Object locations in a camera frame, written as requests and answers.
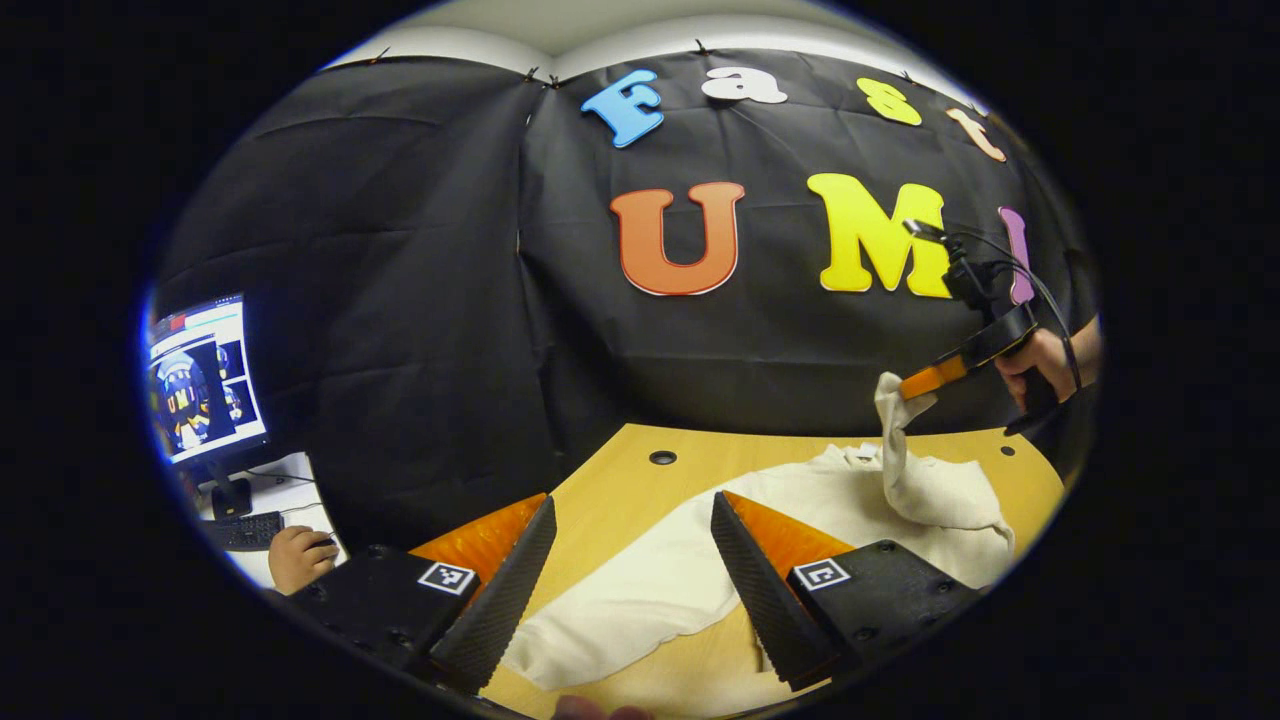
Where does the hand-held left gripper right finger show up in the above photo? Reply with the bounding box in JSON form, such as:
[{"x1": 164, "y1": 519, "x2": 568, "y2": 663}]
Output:
[{"x1": 710, "y1": 490, "x2": 987, "y2": 693}]

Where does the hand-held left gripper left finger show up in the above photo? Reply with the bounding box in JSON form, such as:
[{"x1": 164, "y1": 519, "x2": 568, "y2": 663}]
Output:
[{"x1": 288, "y1": 492, "x2": 558, "y2": 695}]

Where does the cream sweatshirt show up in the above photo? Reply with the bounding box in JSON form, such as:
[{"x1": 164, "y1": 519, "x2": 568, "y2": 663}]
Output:
[{"x1": 500, "y1": 372, "x2": 1016, "y2": 691}]

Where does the black keyboard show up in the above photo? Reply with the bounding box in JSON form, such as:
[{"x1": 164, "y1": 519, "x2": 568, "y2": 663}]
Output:
[{"x1": 198, "y1": 511, "x2": 287, "y2": 553}]

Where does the black backdrop cloth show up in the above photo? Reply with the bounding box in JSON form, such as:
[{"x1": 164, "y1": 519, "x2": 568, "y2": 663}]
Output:
[{"x1": 150, "y1": 45, "x2": 1101, "y2": 551}]

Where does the computer monitor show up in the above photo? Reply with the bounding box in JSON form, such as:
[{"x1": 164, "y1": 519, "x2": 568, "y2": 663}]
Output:
[{"x1": 148, "y1": 293, "x2": 269, "y2": 521}]

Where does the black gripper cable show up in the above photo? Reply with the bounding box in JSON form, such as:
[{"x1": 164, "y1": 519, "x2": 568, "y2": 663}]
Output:
[{"x1": 935, "y1": 226, "x2": 1086, "y2": 393}]

